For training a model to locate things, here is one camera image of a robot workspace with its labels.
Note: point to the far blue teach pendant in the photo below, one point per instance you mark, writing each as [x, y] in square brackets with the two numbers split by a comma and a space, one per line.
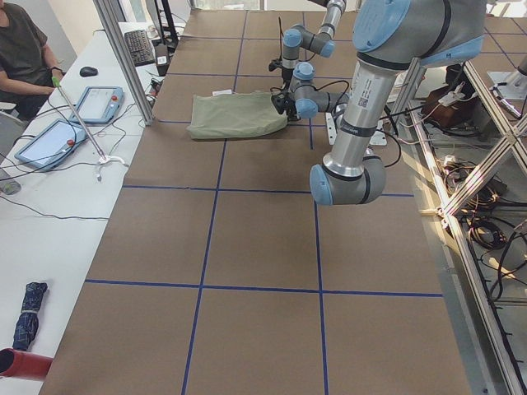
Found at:
[98, 105]

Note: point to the red cylinder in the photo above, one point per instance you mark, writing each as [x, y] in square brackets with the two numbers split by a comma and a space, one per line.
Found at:
[24, 365]

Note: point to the near blue teach pendant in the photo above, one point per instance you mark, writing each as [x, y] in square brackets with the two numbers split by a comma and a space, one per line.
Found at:
[52, 146]

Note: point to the blue teach pendant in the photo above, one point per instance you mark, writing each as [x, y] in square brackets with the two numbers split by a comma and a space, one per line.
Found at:
[52, 146]
[98, 105]

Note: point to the seated person in green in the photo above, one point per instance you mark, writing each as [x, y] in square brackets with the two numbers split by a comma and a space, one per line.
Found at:
[28, 64]

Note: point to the olive green long-sleeve shirt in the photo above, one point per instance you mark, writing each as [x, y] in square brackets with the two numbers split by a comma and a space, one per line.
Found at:
[234, 116]

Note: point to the black keyboard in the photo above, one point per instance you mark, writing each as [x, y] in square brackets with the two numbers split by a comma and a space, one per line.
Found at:
[139, 47]

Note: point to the long grabber stick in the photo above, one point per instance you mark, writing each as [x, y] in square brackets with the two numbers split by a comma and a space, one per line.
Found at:
[104, 158]

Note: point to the folded dark blue umbrella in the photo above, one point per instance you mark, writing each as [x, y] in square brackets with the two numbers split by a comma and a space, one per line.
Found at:
[27, 324]

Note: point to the white paper price tag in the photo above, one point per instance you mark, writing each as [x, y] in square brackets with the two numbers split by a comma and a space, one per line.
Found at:
[222, 92]

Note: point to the aluminium frame post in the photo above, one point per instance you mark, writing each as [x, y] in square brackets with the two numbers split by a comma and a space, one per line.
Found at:
[115, 36]

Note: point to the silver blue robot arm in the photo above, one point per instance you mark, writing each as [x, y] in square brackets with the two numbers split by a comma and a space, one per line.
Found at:
[387, 36]
[298, 37]

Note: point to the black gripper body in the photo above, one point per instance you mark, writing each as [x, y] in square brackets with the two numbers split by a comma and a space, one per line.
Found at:
[286, 73]
[289, 109]

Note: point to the black computer mouse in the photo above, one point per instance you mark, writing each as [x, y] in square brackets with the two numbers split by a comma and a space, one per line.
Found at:
[88, 71]

